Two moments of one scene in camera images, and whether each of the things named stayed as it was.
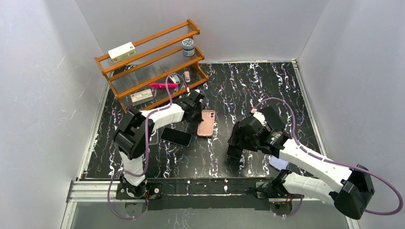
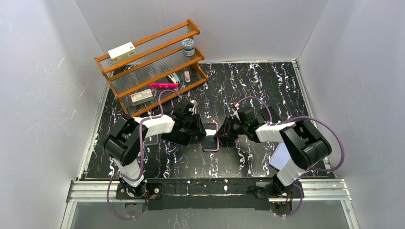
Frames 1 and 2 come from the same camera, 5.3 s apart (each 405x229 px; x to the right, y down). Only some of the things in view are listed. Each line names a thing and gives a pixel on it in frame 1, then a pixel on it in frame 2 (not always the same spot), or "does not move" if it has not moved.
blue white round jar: [188, 46] does not move
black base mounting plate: [202, 194] does not move
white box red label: [122, 52] does not move
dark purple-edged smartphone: [234, 151] → [209, 141]
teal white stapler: [175, 78] does not move
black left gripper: [196, 103] → [195, 123]
